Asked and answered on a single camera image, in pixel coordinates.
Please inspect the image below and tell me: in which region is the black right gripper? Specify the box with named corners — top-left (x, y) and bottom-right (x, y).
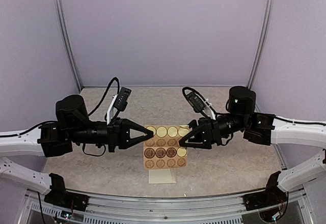
top-left (174, 113), bottom-right (249, 150)

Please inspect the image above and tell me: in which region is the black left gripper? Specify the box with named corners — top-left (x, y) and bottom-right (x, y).
top-left (69, 117), bottom-right (153, 153)

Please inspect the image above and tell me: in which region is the brown sticker sheet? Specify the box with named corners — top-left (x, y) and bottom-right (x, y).
top-left (143, 125), bottom-right (189, 170)

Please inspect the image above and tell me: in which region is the cream paper envelope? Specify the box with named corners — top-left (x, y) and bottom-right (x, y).
top-left (148, 169), bottom-right (177, 184)

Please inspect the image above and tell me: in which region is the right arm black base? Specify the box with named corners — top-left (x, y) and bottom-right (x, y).
top-left (243, 171), bottom-right (288, 211)

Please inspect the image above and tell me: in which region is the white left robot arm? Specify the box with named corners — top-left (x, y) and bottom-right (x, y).
top-left (1, 95), bottom-right (153, 206)

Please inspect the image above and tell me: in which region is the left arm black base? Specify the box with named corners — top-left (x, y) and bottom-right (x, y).
top-left (44, 173), bottom-right (89, 212)

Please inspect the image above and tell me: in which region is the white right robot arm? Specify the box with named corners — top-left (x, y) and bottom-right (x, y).
top-left (179, 86), bottom-right (325, 206)

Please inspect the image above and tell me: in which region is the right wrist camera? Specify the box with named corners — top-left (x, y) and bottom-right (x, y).
top-left (185, 92), bottom-right (216, 120)

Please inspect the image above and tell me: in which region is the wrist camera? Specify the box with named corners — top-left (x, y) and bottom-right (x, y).
top-left (106, 87), bottom-right (131, 124)
top-left (185, 92), bottom-right (216, 120)

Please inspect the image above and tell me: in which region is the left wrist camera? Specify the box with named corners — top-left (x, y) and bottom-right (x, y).
top-left (106, 87), bottom-right (131, 124)

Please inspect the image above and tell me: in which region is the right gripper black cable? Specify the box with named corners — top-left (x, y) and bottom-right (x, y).
top-left (181, 86), bottom-right (232, 146)

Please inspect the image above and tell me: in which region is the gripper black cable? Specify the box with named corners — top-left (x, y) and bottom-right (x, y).
top-left (83, 76), bottom-right (121, 156)
top-left (181, 86), bottom-right (232, 146)

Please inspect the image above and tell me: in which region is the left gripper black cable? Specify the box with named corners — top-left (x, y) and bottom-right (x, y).
top-left (83, 76), bottom-right (121, 156)

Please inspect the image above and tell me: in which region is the right aluminium frame post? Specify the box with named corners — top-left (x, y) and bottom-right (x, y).
top-left (247, 0), bottom-right (274, 90)

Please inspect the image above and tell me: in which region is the aluminium frame post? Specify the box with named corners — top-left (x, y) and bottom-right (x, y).
top-left (247, 0), bottom-right (274, 90)
top-left (54, 0), bottom-right (83, 92)

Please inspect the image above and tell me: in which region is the left aluminium frame post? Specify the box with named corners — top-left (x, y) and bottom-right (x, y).
top-left (54, 0), bottom-right (83, 92)

